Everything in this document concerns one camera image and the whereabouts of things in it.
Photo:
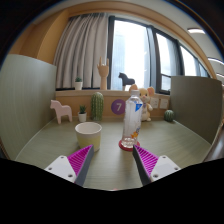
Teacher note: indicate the pale yellow paper cup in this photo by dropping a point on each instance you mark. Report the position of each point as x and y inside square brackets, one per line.
[89, 133]

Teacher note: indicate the red round coaster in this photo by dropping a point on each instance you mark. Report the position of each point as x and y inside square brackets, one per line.
[126, 148]

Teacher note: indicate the wooden hand model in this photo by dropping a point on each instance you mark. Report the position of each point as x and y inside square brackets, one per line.
[103, 70]

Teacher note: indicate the pink wooden horse figure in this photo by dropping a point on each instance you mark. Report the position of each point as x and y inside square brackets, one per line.
[61, 110]

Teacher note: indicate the black horse figure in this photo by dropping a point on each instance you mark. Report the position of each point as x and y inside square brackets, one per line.
[125, 80]

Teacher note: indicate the white wall socket left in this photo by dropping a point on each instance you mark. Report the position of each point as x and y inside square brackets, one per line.
[154, 103]

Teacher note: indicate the right green desk divider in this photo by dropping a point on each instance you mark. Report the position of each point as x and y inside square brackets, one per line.
[197, 104]

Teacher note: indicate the white wall socket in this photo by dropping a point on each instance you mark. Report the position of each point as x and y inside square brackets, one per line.
[164, 103]
[154, 103]

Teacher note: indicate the tall green ceramic cactus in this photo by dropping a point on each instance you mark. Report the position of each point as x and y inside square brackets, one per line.
[97, 106]

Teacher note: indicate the small round green cactus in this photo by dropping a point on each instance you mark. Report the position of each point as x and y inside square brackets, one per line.
[169, 115]

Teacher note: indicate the white wall socket right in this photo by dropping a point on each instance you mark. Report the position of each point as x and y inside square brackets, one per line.
[164, 103]

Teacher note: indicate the clear plastic water bottle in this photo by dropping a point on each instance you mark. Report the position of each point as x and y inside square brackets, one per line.
[132, 119]

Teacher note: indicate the left green desk divider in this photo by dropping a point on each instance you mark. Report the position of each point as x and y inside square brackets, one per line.
[27, 86]

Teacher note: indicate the green desk divider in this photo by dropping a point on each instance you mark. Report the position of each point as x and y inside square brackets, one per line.
[27, 86]
[197, 104]

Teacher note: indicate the small potted plant on sill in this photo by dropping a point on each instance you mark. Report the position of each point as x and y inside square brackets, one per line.
[78, 83]

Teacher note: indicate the grey white curtain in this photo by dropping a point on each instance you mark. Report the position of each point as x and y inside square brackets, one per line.
[82, 44]

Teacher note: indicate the beige plush mouse toy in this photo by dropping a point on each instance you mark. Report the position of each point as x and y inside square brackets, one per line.
[145, 96]

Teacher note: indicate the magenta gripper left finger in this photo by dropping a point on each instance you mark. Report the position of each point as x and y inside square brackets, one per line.
[73, 168]

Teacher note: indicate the small potted plant on desk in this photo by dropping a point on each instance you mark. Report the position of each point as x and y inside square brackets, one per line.
[82, 114]

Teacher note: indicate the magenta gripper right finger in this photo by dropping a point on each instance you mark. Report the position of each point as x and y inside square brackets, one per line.
[152, 167]

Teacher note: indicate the purple round number seven sign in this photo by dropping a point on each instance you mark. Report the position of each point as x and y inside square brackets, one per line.
[118, 106]

